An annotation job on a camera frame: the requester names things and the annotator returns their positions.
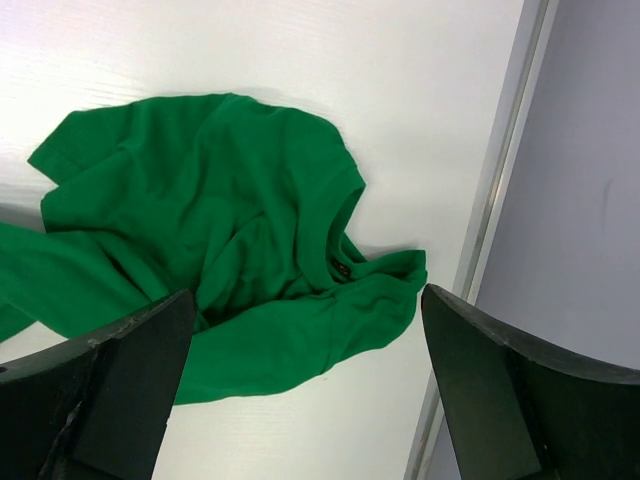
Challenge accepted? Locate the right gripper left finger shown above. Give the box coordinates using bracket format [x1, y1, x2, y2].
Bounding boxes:
[1, 290, 195, 479]

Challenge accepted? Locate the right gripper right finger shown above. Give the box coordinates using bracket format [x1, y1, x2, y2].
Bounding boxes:
[421, 284, 639, 480]

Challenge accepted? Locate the green t shirt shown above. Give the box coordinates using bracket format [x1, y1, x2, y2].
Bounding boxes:
[1, 94, 427, 404]

